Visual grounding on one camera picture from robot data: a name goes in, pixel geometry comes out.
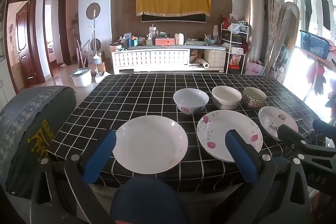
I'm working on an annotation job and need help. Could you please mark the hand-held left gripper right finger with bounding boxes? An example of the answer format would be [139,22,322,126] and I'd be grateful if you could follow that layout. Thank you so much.
[210,130,315,224]

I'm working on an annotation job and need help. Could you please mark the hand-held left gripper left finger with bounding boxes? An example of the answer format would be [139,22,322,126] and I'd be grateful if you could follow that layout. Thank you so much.
[30,130,117,224]

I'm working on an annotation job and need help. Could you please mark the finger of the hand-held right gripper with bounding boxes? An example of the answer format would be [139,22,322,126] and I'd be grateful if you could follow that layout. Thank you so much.
[313,119,336,141]
[278,124,336,159]

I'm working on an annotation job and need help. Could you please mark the small white printed plate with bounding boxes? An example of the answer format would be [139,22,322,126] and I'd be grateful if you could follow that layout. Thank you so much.
[258,106,299,142]

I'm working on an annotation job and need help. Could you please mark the white plate with pink petals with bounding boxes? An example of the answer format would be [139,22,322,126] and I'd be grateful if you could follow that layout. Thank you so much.
[197,110,263,163]

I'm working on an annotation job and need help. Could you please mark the plain white plate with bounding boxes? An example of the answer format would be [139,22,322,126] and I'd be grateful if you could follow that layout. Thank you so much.
[112,115,189,174]

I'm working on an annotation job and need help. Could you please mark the white bowl with red print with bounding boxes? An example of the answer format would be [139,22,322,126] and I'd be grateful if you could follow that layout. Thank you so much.
[173,88,209,115]

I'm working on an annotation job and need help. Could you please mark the red hanging clothes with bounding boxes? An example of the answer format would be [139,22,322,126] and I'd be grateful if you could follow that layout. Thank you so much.
[306,61,326,96]

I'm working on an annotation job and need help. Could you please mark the floral patterned bowl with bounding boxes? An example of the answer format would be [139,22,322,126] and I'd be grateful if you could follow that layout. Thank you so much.
[243,87,267,109]

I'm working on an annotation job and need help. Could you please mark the plain white bowl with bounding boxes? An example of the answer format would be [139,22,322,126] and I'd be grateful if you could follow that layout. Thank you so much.
[212,86,242,110]

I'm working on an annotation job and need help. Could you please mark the person's leg in blue trousers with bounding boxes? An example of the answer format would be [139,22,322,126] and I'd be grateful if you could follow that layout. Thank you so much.
[110,177,190,224]

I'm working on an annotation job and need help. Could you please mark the black checked tablecloth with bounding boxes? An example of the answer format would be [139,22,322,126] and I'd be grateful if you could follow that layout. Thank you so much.
[51,73,319,186]

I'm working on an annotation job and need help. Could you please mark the white dustpan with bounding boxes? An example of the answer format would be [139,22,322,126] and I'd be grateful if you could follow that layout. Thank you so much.
[94,64,112,83]

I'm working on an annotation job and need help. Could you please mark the pink shopping bag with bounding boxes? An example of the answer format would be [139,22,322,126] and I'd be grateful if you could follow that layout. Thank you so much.
[245,60,264,76]

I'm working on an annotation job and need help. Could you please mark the white bucket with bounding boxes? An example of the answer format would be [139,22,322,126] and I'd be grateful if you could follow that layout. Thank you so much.
[70,68,93,87]

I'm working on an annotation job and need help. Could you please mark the blue plastic basket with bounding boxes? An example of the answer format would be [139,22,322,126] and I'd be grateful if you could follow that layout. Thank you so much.
[300,30,330,60]

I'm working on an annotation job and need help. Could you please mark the chair with grey-green cover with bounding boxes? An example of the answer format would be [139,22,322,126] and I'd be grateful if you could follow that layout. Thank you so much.
[0,85,77,197]

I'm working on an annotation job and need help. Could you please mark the white paper roll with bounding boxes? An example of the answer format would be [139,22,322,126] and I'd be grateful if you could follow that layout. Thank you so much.
[189,60,210,69]

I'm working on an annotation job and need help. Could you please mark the white television cabinet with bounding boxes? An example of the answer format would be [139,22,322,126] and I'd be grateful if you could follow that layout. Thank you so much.
[111,45,227,75]

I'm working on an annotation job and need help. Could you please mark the leaning ironing board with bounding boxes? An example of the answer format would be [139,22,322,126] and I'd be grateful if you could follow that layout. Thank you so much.
[271,2,300,83]

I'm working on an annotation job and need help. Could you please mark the white metal shelf rack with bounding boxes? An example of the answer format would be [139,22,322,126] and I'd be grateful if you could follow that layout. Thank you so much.
[220,21,250,75]

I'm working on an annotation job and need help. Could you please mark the dark hanging clothes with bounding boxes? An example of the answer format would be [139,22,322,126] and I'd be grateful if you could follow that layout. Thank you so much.
[304,0,332,31]

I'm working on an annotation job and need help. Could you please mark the standing air conditioner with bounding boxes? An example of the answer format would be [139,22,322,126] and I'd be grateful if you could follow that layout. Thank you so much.
[244,0,264,67]

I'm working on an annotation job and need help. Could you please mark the pink drawer box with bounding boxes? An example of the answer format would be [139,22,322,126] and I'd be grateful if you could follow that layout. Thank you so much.
[155,38,175,46]

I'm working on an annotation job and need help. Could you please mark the clear lidded jar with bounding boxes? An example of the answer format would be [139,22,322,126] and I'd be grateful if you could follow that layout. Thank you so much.
[148,26,158,46]

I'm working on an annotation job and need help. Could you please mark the brown wooden doorway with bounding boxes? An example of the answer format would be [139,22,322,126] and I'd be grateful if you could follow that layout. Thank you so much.
[43,0,72,75]

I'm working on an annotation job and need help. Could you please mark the patterned curtain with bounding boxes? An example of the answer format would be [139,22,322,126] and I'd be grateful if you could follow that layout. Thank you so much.
[258,0,281,75]

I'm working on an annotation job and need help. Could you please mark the brown wooden door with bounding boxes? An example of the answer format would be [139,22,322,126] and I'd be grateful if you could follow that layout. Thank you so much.
[5,0,46,91]

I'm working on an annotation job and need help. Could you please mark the black television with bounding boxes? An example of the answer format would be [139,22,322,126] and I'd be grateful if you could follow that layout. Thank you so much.
[141,13,207,23]

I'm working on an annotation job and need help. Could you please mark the brown round wall decoration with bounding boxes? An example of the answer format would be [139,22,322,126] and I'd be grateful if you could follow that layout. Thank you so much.
[88,38,102,53]
[86,3,101,20]

